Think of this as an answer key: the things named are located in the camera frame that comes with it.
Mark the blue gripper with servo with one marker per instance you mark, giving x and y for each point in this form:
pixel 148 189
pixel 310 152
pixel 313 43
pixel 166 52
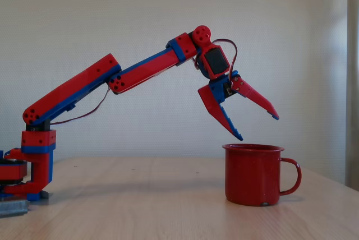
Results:
pixel 218 92

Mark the red enamel mug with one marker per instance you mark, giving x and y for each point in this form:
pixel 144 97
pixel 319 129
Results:
pixel 249 175

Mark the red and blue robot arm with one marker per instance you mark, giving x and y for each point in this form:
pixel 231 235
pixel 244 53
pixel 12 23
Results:
pixel 73 88

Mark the grey metal clamp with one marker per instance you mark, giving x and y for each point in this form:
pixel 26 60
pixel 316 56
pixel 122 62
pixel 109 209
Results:
pixel 14 207

